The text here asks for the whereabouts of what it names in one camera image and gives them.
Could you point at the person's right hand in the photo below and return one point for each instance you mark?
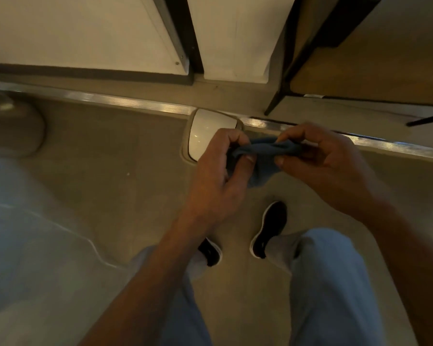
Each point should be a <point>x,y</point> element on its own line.
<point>335,172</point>

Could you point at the person's left hand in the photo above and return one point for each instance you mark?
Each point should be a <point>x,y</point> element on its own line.
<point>213,190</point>

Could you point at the dark blue cloth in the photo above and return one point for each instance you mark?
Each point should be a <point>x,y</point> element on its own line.
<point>263,154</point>

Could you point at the person's left forearm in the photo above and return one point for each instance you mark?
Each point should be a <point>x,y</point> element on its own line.
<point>144,295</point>

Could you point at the person's right forearm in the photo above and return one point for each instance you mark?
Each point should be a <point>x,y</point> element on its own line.
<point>411,270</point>

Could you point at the person's left black shoe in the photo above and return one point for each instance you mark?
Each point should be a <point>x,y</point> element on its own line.
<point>211,252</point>

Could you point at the person's black shoe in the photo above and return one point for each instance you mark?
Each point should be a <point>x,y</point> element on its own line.
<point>211,252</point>
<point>270,227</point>

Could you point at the person's right black shoe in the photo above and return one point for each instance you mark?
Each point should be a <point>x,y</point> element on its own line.
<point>270,227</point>

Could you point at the white sticker label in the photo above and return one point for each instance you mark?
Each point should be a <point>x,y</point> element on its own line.
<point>313,96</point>

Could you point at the brown bench with sticker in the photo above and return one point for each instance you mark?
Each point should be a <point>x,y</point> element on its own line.
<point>375,61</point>

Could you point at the metal floor threshold strip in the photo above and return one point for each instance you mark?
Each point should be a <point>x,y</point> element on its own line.
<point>112,100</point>

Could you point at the grey baseboard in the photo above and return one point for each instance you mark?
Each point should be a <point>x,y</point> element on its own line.
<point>94,73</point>

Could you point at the silver cylinder planter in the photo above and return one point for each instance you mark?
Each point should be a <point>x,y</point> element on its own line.
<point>11,129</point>

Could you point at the black wall post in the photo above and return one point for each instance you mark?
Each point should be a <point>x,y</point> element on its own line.
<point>187,32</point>

